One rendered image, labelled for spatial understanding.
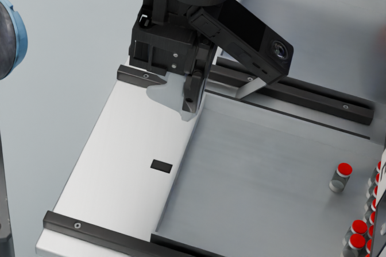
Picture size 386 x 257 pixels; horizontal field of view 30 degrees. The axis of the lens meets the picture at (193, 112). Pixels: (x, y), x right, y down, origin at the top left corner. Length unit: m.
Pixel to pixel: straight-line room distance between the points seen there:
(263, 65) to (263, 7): 0.60
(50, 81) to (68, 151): 0.28
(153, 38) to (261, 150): 0.42
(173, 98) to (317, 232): 0.34
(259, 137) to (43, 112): 1.23
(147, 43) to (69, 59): 1.66
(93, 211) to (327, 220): 0.32
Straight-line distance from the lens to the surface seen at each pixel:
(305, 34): 1.27
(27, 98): 2.27
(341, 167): 1.03
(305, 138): 1.11
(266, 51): 0.71
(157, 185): 1.02
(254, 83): 1.11
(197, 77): 0.71
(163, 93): 0.78
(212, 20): 0.68
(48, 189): 2.07
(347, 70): 1.23
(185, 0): 0.66
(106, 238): 0.94
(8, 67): 1.06
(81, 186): 1.01
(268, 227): 1.00
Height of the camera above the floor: 1.72
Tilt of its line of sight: 49 degrees down
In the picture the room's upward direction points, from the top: 11 degrees clockwise
